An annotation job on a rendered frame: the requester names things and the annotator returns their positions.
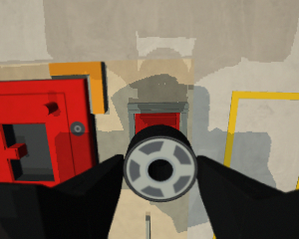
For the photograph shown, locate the yellow rectangular outline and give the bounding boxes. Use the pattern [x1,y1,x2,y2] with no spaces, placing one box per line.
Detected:
[223,91,299,167]

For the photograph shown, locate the grey wheel with black tyre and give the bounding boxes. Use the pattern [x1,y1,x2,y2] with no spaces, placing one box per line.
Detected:
[123,124,198,202]

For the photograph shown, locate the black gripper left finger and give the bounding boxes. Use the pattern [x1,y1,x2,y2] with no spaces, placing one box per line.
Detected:
[0,154,124,239]

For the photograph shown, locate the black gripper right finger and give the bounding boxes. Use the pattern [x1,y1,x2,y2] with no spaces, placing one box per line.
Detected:
[196,155,299,239]

